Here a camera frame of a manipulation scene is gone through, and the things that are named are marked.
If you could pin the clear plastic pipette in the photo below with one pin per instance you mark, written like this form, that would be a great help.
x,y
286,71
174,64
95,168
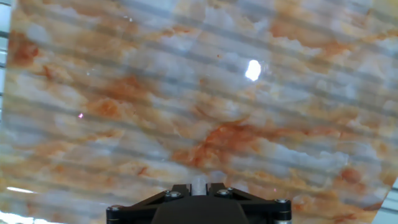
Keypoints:
x,y
199,186

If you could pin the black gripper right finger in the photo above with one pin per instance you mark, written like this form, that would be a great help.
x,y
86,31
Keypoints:
x,y
269,213

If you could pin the orange marble pattern mat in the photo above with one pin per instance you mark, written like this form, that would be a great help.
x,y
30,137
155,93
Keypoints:
x,y
217,93

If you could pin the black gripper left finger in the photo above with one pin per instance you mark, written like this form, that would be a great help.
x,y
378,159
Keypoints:
x,y
133,213

